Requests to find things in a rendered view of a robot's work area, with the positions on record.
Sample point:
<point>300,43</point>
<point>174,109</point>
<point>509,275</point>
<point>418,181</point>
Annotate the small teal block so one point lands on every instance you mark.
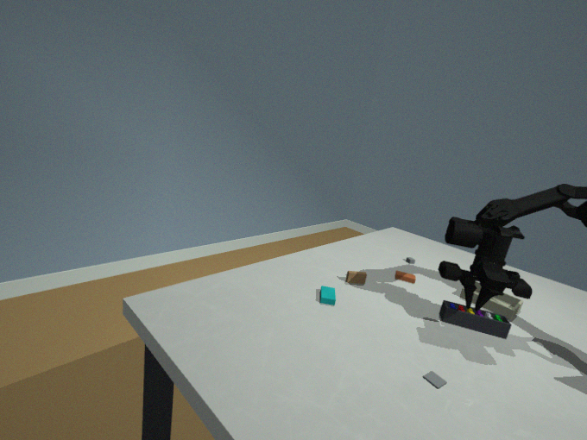
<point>327,295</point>

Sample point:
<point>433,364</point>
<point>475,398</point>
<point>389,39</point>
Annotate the beige rectangular tray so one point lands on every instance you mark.
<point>506,305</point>

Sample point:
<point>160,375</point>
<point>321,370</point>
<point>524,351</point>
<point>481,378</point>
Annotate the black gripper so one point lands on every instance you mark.
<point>451,271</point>

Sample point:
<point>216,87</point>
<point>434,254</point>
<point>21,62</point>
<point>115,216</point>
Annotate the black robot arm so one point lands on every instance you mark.
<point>488,233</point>

